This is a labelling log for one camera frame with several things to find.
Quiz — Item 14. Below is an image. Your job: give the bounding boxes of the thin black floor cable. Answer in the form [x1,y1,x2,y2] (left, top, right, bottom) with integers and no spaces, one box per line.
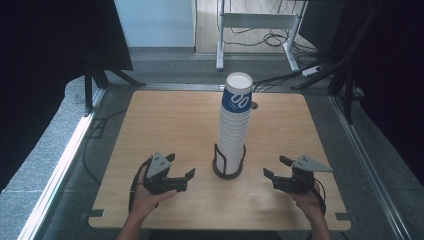
[82,109,128,185]

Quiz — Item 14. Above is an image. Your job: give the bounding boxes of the stack of white paper cups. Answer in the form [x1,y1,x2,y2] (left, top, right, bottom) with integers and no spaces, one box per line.
[216,71,254,176]

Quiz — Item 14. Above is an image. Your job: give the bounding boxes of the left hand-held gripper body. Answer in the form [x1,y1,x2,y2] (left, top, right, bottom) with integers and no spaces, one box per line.
[142,151,188,196]

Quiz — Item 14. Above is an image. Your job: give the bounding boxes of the right hand-held gripper cable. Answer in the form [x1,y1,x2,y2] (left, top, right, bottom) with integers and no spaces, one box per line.
[312,177,328,215]

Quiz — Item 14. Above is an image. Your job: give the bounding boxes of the black cables from power strip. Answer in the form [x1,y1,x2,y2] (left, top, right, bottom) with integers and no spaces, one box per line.
[251,71,305,93]

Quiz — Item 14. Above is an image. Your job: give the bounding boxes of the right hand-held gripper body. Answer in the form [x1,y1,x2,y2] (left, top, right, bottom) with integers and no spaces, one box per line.
[271,154,334,195]

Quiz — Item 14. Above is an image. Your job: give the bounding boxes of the aluminium frame rail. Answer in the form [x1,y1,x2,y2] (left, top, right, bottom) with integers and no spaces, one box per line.
[139,83,228,92]
[17,88,108,240]
[328,94,415,240]

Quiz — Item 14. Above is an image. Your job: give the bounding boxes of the hand-held gripper cable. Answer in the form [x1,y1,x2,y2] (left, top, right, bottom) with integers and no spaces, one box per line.
[128,158,153,214]
[312,177,328,215]

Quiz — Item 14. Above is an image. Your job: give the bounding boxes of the black metal stand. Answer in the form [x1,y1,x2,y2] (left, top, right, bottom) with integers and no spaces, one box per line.
[291,0,383,125]

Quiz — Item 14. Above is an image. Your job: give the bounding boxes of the white power strip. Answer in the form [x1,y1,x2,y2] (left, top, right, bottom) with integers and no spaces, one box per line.
[301,65,324,77]

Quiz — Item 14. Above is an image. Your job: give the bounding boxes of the black wire cup holder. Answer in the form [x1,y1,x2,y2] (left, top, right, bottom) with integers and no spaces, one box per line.
[212,143,248,181]

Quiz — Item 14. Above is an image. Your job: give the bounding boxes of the black tripod stand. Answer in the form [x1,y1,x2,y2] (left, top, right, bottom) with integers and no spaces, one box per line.
[83,56,147,117]

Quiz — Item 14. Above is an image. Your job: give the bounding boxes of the person's right hand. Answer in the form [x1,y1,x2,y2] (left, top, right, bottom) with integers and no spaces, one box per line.
[289,185,327,220]

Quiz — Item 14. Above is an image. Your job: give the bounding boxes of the dark curtain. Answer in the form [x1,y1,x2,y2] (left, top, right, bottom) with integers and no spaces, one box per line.
[333,0,424,187]
[0,0,134,193]

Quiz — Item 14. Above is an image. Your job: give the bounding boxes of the white metal desk frame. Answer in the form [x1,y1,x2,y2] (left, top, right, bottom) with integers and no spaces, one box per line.
[215,0,308,73]

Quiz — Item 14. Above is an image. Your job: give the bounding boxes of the left hand-held gripper cable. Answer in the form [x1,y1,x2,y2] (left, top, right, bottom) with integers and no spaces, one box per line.
[128,158,153,214]

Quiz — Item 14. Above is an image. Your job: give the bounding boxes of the pale blue panel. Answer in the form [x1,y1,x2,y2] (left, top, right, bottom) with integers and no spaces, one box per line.
[113,0,197,49]

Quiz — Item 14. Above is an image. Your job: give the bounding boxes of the tangled black floor cables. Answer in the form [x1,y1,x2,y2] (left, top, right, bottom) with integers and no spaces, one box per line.
[223,0,321,58]

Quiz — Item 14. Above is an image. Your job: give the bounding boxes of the person's left hand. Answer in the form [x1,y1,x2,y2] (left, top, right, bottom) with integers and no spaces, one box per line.
[131,165,178,220]

